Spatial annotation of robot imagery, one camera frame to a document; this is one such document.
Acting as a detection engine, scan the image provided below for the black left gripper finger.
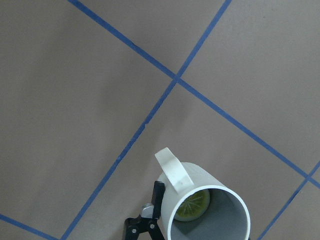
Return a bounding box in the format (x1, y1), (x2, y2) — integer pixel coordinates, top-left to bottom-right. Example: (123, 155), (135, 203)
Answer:
(151, 180), (165, 220)

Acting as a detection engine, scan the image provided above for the yellow lemon slice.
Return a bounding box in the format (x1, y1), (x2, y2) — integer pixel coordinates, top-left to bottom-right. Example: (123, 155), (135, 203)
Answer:
(174, 189), (211, 222)

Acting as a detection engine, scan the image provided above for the white ribbed mug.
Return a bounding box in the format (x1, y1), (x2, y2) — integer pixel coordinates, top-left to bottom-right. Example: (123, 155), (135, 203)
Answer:
(155, 147), (251, 240)

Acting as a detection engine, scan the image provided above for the brown paper table mat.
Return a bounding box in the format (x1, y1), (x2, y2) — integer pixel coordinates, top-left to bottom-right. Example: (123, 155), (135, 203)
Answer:
(0, 0), (320, 240)

